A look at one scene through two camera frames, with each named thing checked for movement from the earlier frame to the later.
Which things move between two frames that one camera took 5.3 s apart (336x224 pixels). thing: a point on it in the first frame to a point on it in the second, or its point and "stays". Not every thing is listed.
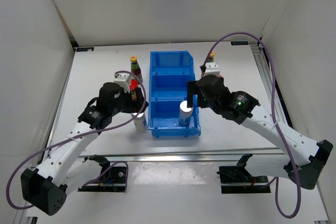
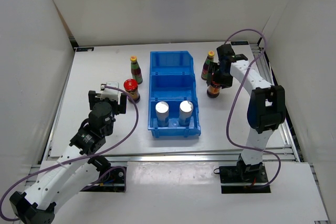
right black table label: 239,43 stays
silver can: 185,114 stays
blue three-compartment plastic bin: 169,71 stays
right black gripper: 192,89 to 226,82
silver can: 140,121 to 162,110
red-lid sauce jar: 133,87 stays
